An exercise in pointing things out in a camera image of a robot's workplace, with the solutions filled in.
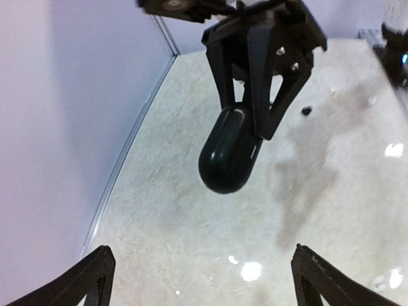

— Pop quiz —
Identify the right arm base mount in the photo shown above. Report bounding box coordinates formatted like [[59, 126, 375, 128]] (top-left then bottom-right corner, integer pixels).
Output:
[[374, 22, 407, 89]]

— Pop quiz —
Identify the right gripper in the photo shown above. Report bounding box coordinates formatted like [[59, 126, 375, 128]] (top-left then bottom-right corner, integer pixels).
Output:
[[136, 1, 327, 140]]

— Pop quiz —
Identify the black earbud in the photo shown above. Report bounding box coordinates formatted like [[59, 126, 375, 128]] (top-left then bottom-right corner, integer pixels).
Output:
[[302, 106, 312, 116]]

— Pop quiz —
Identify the white earbud right front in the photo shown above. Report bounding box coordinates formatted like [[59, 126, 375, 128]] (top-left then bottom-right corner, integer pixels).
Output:
[[372, 268, 404, 291]]

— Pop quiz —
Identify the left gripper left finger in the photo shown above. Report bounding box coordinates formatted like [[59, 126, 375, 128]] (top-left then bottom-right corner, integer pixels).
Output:
[[10, 245, 115, 306]]

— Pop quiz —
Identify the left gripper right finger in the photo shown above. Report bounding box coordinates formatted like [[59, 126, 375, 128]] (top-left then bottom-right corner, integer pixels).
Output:
[[291, 244, 398, 306]]

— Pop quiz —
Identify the left aluminium corner post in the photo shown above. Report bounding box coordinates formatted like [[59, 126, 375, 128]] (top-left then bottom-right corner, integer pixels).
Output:
[[81, 15, 179, 252]]

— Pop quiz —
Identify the black earbud charging case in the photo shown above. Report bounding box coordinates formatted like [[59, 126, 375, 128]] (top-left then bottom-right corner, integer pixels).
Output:
[[198, 103, 263, 194]]

